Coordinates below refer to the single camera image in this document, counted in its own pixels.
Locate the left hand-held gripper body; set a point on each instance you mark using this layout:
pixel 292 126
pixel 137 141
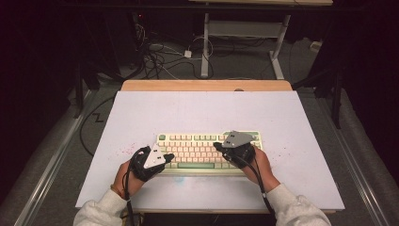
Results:
pixel 155 158

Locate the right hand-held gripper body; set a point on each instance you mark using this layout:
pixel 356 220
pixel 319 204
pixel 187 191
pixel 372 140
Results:
pixel 236 141

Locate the cream and green keyboard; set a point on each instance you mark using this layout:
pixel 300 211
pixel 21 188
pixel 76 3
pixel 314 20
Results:
pixel 194 150

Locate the person's left hand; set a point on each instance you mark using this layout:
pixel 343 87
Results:
pixel 125 179

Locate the person's right hand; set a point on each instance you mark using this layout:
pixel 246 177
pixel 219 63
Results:
pixel 262 169

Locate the white table mat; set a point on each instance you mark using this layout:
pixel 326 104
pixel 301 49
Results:
pixel 204 113

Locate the wooden table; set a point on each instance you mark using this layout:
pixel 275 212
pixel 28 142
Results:
pixel 204 85

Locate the white power adapter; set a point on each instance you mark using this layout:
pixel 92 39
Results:
pixel 188 54

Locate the black metal stand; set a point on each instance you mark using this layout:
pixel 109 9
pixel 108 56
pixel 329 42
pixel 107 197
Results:
pixel 78 94
pixel 337 100

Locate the white power strip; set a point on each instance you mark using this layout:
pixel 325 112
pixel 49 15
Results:
pixel 316 45

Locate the aluminium floor rail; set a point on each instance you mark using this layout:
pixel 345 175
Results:
pixel 53 163
pixel 354 163

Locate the white metal desk frame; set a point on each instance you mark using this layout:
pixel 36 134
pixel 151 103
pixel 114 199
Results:
pixel 241 29

